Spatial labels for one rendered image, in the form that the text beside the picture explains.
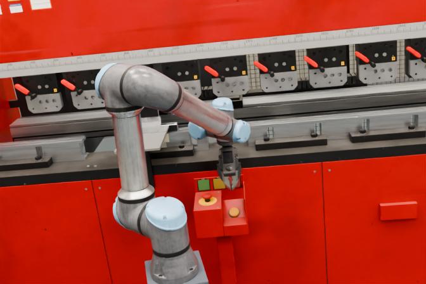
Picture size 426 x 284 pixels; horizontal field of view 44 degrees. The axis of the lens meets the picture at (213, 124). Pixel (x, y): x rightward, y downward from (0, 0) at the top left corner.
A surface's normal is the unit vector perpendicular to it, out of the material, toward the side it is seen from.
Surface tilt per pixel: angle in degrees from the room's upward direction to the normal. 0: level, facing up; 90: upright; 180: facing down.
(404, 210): 90
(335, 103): 90
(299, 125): 90
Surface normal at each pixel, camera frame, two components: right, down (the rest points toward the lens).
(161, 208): -0.01, -0.91
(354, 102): -0.05, 0.33
